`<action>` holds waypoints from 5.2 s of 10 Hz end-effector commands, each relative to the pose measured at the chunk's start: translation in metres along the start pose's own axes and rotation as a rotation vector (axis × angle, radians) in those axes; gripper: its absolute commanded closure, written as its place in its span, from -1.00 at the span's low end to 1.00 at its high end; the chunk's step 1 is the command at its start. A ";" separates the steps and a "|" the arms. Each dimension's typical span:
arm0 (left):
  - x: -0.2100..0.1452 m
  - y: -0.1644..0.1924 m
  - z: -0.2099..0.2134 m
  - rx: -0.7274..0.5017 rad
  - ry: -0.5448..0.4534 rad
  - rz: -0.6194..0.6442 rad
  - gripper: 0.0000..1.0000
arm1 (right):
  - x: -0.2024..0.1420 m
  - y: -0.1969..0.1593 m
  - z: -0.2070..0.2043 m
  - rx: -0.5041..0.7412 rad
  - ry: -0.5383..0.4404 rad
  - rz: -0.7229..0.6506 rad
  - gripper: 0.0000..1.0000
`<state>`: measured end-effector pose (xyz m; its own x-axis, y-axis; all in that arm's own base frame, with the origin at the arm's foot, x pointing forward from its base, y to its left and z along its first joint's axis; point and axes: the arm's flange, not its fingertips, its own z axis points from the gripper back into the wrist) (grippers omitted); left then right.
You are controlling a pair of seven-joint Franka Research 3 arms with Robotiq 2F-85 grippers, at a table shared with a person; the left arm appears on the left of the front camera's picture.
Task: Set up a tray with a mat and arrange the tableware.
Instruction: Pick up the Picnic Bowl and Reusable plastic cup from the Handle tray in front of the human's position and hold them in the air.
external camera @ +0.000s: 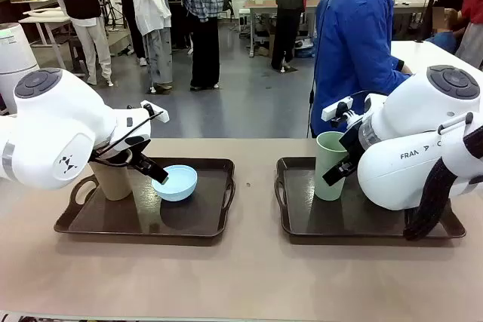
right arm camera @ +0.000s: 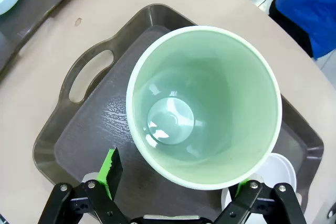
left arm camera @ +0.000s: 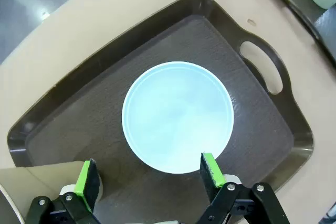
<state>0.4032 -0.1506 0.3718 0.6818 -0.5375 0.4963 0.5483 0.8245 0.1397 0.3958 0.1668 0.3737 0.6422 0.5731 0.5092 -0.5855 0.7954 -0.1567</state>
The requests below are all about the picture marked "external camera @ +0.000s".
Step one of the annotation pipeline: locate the black tripod pole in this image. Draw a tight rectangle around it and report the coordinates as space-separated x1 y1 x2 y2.
416 0 447 43

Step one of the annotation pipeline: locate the person in red jacket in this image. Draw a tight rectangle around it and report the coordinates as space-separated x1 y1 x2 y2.
454 0 483 70

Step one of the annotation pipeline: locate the white side table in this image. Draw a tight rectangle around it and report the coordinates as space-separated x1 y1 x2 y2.
389 39 483 87

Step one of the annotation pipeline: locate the person in white coat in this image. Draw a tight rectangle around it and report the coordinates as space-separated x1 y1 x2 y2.
126 0 175 94

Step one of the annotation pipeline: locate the person in blue shirt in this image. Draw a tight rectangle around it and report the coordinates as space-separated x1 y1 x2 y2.
309 0 414 139

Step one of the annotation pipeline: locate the person in plaid shirt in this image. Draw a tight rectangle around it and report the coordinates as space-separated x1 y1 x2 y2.
182 0 226 91

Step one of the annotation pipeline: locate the white background work table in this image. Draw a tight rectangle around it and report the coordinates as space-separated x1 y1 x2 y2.
17 8 88 76

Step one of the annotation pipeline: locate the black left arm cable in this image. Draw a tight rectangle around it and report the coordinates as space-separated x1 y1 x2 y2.
92 110 165 157

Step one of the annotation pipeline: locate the dark brown serving tray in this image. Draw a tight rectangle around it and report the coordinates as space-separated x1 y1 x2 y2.
54 157 236 240
275 155 467 240

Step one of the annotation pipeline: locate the pale green tall cup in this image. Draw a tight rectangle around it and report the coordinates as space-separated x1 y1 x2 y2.
315 130 350 201

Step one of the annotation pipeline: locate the light blue bowl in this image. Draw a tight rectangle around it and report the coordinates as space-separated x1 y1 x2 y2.
151 164 198 203

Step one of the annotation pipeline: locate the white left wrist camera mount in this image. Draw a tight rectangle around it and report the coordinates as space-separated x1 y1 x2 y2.
140 100 170 124

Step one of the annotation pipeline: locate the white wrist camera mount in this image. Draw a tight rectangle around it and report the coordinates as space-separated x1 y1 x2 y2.
140 100 170 124
321 97 363 129

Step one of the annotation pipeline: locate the person in dark jacket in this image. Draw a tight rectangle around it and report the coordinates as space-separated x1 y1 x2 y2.
269 0 325 73

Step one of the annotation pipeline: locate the person in black top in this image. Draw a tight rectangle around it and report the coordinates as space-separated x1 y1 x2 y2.
39 0 115 87

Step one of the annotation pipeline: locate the tan brown tall cup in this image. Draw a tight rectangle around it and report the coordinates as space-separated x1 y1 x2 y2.
88 148 134 202

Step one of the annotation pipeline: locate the person in grey top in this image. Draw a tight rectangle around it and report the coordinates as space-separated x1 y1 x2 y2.
108 0 149 68

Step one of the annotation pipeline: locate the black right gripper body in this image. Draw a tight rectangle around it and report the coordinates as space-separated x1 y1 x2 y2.
338 125 365 167

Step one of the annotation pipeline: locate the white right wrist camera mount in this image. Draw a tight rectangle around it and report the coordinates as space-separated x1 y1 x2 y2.
321 97 363 129

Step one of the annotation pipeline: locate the black office chair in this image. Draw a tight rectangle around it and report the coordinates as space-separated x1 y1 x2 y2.
221 0 235 23

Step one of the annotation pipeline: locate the brown background work table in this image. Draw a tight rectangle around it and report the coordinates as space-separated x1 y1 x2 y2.
242 0 321 58

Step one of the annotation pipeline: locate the seated person in blue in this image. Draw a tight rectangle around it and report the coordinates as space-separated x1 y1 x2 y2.
425 6 460 54

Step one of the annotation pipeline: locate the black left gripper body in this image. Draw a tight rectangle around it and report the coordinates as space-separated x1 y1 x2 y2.
93 134 152 167

